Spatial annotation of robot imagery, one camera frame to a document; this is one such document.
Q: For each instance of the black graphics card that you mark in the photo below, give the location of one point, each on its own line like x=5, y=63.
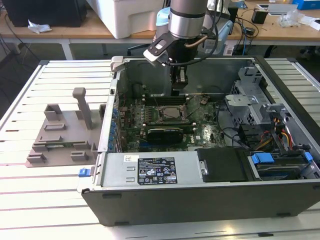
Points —
x=165, y=136

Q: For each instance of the black round component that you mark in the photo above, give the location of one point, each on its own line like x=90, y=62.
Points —
x=137, y=90

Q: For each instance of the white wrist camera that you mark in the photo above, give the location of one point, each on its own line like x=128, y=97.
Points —
x=152, y=53

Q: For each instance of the open black PC case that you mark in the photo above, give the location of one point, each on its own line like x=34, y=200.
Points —
x=200, y=207

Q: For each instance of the black speaker box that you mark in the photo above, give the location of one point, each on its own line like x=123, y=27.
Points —
x=233, y=17

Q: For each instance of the CPU socket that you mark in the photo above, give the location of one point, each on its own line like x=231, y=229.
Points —
x=161, y=117

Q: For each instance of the white phone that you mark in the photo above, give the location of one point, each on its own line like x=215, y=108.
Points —
x=263, y=6

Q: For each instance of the grey power supply unit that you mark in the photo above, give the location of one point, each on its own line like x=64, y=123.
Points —
x=115, y=170

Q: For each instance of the silver metal drive cage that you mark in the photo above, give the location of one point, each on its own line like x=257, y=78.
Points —
x=250, y=110

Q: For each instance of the small black adapter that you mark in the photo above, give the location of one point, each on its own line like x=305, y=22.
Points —
x=249, y=31

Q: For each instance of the blue case latch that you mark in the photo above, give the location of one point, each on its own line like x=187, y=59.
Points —
x=83, y=173

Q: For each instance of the silver flat box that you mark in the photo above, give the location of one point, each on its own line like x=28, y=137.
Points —
x=283, y=10

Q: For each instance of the white label plate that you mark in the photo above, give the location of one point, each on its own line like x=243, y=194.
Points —
x=228, y=50

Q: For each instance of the grey parts rack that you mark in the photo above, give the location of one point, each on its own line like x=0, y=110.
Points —
x=70, y=130

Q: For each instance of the large white box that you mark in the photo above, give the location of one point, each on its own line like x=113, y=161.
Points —
x=130, y=20

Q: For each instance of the small black box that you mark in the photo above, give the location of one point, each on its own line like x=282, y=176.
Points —
x=259, y=17

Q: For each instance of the round coin cell battery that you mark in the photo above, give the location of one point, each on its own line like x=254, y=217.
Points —
x=203, y=100

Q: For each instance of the clear plastic bag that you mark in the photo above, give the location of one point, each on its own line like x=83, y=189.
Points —
x=290, y=18

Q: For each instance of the blue cardboard box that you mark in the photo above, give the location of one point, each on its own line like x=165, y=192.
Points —
x=307, y=4

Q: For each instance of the blue expansion slot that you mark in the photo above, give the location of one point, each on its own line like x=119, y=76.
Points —
x=145, y=145

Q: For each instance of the thin metal locking lever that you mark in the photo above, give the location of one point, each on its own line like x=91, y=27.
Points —
x=156, y=103
x=194, y=111

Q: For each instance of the white paper sheet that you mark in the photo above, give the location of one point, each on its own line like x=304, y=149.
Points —
x=311, y=23

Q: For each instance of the black plastic bay cover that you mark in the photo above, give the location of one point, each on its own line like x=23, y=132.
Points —
x=222, y=165

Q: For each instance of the hard disk in blue carrier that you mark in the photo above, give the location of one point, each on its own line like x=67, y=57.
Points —
x=261, y=158

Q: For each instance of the green RAM stick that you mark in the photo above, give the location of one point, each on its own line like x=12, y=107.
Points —
x=62, y=145

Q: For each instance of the wooden desk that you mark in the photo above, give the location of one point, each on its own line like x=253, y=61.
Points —
x=75, y=32

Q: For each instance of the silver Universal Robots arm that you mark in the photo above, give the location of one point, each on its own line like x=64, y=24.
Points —
x=186, y=22

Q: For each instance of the large black box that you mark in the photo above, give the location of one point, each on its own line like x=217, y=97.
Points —
x=45, y=12

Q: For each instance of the RAM slot with white clips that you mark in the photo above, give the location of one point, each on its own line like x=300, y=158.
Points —
x=167, y=101
x=194, y=129
x=165, y=97
x=170, y=124

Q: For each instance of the green motherboard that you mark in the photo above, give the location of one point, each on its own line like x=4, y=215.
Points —
x=205, y=120

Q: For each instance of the crumpled white paper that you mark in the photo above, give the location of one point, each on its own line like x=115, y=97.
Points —
x=40, y=27

